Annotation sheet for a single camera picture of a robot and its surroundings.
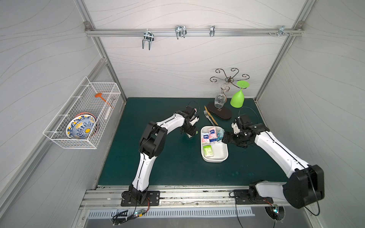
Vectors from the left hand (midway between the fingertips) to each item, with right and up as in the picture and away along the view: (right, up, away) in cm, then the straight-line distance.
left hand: (191, 131), depth 99 cm
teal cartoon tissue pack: (+18, -1, -8) cm, 20 cm away
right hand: (+22, -4, -16) cm, 27 cm away
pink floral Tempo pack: (+9, -3, -8) cm, 12 cm away
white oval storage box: (+14, -12, -9) cm, 20 cm away
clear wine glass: (+19, +22, -8) cm, 30 cm away
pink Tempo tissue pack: (+13, -1, -9) cm, 16 cm away
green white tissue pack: (+10, -11, -11) cm, 18 cm away
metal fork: (+14, +10, +12) cm, 21 cm away
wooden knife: (+13, +15, +15) cm, 25 cm away
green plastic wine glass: (+29, +21, -9) cm, 37 cm away
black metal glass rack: (+27, +13, +11) cm, 32 cm away
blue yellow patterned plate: (-51, +7, -36) cm, 63 cm away
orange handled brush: (-53, +23, -19) cm, 61 cm away
